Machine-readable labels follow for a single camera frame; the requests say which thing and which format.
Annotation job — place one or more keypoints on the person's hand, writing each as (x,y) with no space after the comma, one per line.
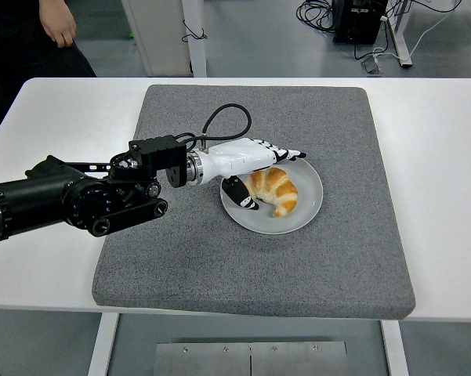
(59,23)

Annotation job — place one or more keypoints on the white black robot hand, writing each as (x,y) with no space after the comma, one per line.
(239,156)

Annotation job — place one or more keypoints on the golden croissant bread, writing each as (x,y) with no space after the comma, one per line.
(282,192)

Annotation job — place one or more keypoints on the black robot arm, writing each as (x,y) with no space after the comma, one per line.
(35,199)

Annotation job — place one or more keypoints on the grey round plate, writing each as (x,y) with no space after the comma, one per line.
(307,196)

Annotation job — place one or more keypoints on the grey metal plate with screws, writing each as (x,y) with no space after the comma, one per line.
(203,362)

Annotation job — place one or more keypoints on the person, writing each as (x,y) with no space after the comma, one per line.
(15,58)

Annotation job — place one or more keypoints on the grey speckled mat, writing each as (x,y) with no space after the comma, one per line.
(258,274)

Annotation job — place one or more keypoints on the grey floor socket box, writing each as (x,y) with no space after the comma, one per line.
(372,66)

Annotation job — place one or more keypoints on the black computer case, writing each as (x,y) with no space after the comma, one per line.
(358,23)

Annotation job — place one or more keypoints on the white desk leg with foot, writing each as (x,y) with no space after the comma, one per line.
(401,47)

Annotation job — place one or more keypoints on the white table leg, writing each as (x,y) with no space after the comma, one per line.
(396,348)
(100,348)

